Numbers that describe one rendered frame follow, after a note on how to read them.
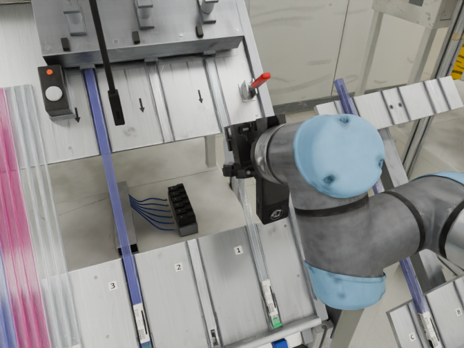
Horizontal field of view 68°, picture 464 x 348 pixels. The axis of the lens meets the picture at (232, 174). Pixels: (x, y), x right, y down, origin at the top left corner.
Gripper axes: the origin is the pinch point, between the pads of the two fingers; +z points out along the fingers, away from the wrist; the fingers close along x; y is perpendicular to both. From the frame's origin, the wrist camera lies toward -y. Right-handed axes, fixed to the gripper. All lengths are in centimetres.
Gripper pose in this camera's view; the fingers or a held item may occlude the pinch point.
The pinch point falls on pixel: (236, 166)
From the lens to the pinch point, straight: 63.5
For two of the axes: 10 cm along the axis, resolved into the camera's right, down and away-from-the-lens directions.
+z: -2.8, -0.5, 9.6
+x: -9.4, 2.1, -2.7
